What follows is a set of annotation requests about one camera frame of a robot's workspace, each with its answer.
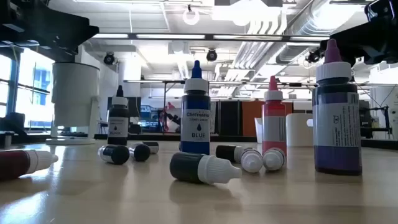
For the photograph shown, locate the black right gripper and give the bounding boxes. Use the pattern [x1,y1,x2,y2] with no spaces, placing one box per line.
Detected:
[319,18,398,68]

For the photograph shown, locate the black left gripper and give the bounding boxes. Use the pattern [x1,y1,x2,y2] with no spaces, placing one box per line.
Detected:
[0,0,100,63]

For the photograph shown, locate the large purple food coloring bottle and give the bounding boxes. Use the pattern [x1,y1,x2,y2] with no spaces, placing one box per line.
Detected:
[312,39,363,176]

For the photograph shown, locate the large black food coloring bottle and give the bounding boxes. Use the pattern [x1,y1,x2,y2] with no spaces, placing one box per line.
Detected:
[107,85,130,146]

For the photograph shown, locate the large pink food coloring bottle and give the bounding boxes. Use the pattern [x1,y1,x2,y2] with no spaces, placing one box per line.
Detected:
[261,75,287,156]

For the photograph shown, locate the small dark red dropper bottle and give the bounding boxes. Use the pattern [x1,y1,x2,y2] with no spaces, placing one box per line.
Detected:
[0,149,59,182]

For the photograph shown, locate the small teal dropper bottle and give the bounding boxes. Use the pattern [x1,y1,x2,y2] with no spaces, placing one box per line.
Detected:
[262,147,287,172]

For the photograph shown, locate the large blue food coloring bottle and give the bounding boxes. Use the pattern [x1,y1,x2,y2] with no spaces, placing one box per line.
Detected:
[180,60,211,156]

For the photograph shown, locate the small olive yellow dropper bottle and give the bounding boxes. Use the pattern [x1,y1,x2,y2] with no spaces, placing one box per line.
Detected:
[241,148,264,174]

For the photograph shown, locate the dark background chair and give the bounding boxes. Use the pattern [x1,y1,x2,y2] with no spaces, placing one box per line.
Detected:
[0,111,26,138]

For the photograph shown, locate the white plastic storage bin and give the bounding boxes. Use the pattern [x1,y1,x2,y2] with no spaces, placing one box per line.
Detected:
[254,113,315,147]

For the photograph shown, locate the long ceiling light strip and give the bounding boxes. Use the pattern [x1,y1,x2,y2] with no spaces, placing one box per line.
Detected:
[91,32,330,42]

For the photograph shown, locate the orange cabinet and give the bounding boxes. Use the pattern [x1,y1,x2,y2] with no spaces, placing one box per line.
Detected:
[241,100,294,137]

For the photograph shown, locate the black cabinet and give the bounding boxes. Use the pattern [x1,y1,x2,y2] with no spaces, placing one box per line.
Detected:
[219,100,240,136]

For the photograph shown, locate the silver ventilation duct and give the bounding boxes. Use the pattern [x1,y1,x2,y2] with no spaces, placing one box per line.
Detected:
[275,0,343,65]

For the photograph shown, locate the white ceiling cable ring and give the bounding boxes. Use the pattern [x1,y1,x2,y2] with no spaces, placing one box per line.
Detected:
[182,7,200,26]

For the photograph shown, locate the black aluminium table frame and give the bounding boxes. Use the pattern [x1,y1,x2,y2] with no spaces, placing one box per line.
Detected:
[0,130,398,151]

